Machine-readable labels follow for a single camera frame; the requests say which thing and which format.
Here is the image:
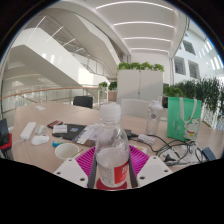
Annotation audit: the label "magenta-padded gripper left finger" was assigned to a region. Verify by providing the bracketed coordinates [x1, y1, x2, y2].
[53, 145, 98, 190]

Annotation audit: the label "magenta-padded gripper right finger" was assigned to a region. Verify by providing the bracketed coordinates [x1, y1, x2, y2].
[127, 144, 174, 189]

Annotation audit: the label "clear plastic water bottle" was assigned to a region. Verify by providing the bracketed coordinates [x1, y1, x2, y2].
[94, 103, 131, 188]

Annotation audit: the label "colourful sticker sheet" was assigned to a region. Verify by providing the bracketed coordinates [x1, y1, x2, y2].
[129, 143, 148, 155]

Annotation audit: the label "white grid-patterned cup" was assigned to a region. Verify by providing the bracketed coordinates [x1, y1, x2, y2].
[54, 142, 80, 164]

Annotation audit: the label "white charger block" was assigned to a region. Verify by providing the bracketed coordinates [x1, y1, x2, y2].
[137, 133, 157, 146]

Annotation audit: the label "open paper booklet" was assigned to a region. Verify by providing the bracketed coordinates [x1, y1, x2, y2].
[71, 123, 101, 148]

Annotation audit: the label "teal snack packet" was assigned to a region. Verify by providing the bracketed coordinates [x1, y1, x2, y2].
[52, 140, 71, 148]

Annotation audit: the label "black tablet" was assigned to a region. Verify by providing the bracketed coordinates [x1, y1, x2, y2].
[52, 123, 88, 141]

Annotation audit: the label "white card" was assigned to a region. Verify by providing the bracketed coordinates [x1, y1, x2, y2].
[52, 124, 69, 134]

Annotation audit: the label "clear shaker bottle white lid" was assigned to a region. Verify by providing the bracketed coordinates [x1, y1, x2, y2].
[145, 99, 164, 137]

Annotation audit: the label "dark red card case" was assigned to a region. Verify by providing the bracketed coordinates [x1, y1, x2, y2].
[47, 119, 64, 129]

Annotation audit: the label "white computer mouse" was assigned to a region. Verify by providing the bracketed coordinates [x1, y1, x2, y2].
[30, 134, 51, 147]

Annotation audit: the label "white chair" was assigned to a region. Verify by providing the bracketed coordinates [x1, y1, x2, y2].
[120, 98, 151, 119]

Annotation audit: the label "small grey-white round device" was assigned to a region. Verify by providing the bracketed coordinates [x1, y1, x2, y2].
[34, 124, 48, 136]

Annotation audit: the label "green tote bag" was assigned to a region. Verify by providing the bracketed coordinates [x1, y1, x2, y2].
[166, 96, 203, 142]

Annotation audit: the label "black office chair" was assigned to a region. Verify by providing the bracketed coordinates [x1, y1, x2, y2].
[72, 95, 94, 110]

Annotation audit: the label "white power strip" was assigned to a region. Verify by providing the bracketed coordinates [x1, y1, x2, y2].
[19, 121, 37, 141]

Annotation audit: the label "white cabinet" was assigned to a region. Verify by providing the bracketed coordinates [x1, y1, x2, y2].
[116, 69, 165, 105]

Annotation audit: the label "planter shelf with plants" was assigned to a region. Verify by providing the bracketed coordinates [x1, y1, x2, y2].
[163, 84, 184, 98]

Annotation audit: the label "small potted plants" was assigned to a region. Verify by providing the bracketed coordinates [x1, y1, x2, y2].
[98, 80, 118, 103]

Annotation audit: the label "red and black chair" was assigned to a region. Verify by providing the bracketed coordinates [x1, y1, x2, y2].
[0, 118, 14, 151]

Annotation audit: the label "green plants atop cabinet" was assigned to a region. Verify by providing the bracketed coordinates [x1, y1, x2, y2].
[116, 61, 166, 73]

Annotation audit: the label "row of green hedge plants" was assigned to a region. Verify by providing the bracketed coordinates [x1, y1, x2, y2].
[181, 78, 224, 121]

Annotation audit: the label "tangled black cables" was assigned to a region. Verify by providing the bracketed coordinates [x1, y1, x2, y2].
[129, 133, 204, 167]

